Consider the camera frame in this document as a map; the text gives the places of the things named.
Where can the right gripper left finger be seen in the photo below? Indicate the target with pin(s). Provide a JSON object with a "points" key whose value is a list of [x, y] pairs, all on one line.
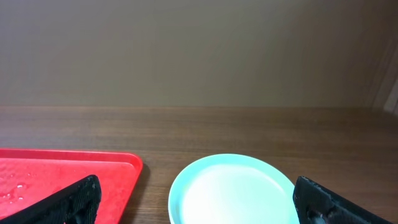
{"points": [[76, 204]]}

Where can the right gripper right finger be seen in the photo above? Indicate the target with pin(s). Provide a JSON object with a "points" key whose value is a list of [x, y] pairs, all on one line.
{"points": [[316, 204]]}

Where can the white plate top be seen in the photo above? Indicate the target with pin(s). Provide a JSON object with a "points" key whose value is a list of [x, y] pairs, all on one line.
{"points": [[231, 188]]}

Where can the red plastic tray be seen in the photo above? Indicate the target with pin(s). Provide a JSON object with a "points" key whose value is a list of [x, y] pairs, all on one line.
{"points": [[30, 175]]}

